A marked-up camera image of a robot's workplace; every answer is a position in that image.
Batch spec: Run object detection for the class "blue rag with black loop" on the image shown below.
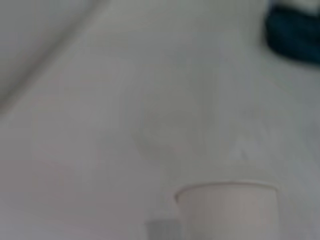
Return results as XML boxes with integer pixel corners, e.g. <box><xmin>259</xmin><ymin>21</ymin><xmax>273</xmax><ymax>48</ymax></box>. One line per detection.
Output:
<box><xmin>264</xmin><ymin>0</ymin><xmax>320</xmax><ymax>66</ymax></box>

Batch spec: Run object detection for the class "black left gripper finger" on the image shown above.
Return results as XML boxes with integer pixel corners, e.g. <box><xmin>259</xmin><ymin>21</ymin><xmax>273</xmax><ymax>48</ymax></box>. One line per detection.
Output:
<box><xmin>146</xmin><ymin>219</ymin><xmax>182</xmax><ymax>240</ymax></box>

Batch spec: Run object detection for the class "white paper cup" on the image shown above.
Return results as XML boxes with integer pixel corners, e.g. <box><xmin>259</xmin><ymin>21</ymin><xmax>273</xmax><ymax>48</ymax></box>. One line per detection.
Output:
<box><xmin>174</xmin><ymin>181</ymin><xmax>280</xmax><ymax>240</ymax></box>

